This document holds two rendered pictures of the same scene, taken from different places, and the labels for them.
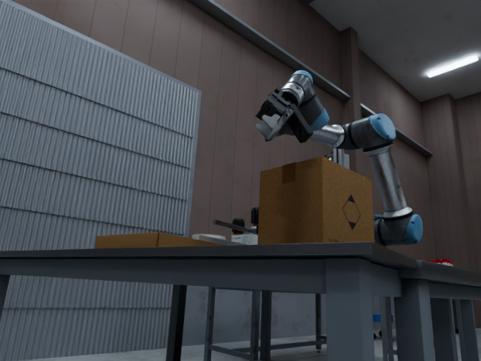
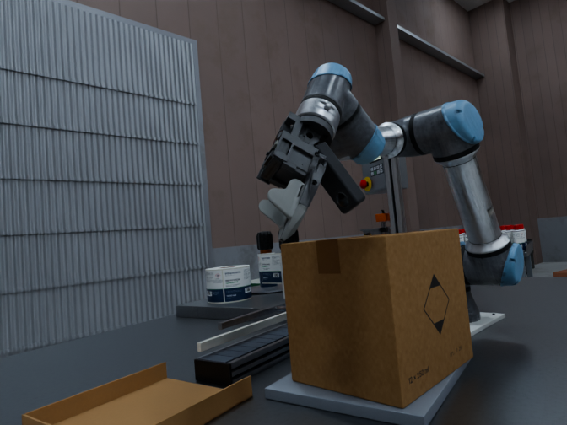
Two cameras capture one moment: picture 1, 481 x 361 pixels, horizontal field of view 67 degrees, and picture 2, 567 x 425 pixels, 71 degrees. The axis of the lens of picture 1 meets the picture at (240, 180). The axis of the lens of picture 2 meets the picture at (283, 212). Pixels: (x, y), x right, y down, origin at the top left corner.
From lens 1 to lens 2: 0.50 m
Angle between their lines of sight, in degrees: 12
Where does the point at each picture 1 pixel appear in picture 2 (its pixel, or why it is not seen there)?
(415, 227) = (515, 265)
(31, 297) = (35, 335)
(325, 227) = (402, 363)
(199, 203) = (217, 185)
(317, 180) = (380, 280)
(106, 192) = (98, 194)
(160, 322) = not seen: hidden behind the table
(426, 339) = not seen: outside the picture
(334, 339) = not seen: outside the picture
